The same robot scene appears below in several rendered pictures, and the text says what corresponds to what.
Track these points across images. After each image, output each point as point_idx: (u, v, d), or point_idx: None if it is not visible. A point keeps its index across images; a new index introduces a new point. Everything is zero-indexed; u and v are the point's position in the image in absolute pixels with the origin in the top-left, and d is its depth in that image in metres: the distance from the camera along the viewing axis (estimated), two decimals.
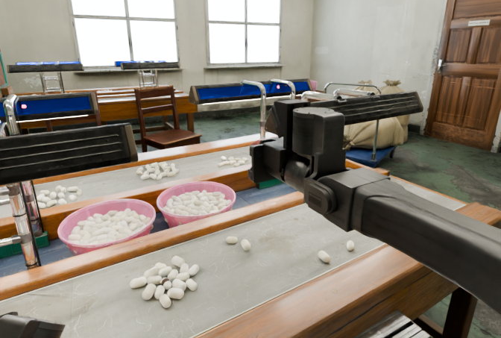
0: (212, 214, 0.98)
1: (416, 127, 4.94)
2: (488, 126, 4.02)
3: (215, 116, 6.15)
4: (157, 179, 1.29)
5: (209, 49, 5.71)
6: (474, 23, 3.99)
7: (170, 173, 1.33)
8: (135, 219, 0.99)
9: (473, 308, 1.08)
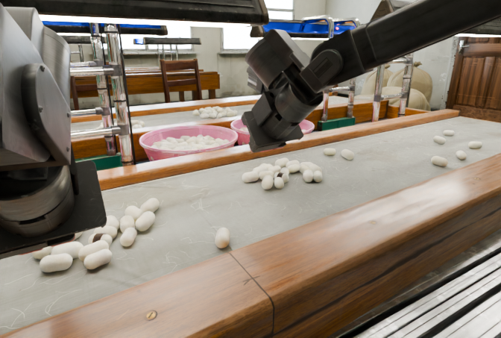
0: None
1: (435, 111, 4.87)
2: None
3: None
4: (218, 117, 1.22)
5: (222, 34, 5.65)
6: None
7: (229, 113, 1.26)
8: (213, 140, 0.92)
9: None
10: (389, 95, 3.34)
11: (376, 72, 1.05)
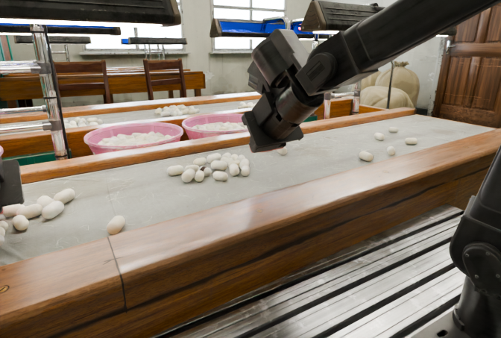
0: (242, 130, 0.94)
1: (423, 110, 4.90)
2: (498, 105, 3.98)
3: None
4: (177, 115, 1.25)
5: None
6: None
7: (191, 110, 1.29)
8: (161, 137, 0.95)
9: None
10: (373, 94, 3.37)
11: None
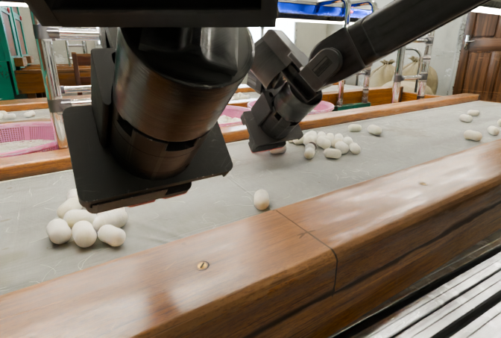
0: (319, 112, 0.88)
1: None
2: None
3: None
4: (231, 101, 1.19)
5: None
6: None
7: (243, 96, 1.23)
8: (231, 119, 0.89)
9: None
10: None
11: (397, 51, 1.02)
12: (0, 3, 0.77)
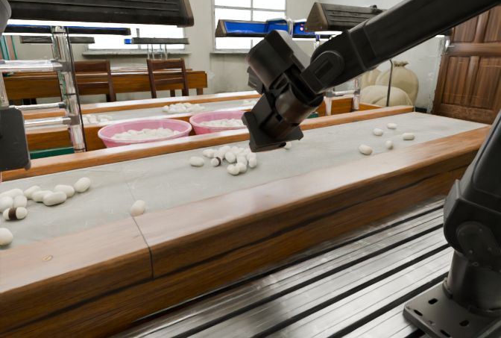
0: None
1: (423, 110, 4.95)
2: (496, 104, 4.03)
3: None
4: (184, 113, 1.30)
5: (215, 34, 5.72)
6: None
7: (197, 108, 1.34)
8: (171, 133, 1.00)
9: None
10: (373, 93, 3.42)
11: None
12: None
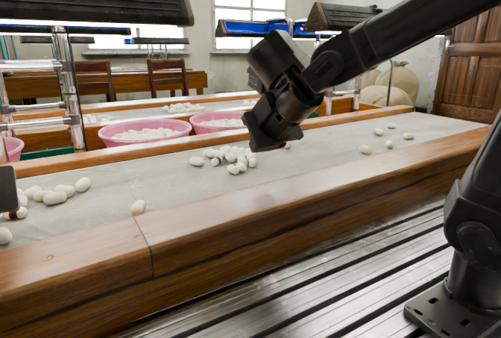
0: None
1: (423, 110, 4.95)
2: (496, 104, 4.03)
3: None
4: (184, 113, 1.30)
5: (215, 34, 5.72)
6: None
7: (197, 108, 1.34)
8: (171, 133, 1.00)
9: None
10: (373, 93, 3.42)
11: None
12: None
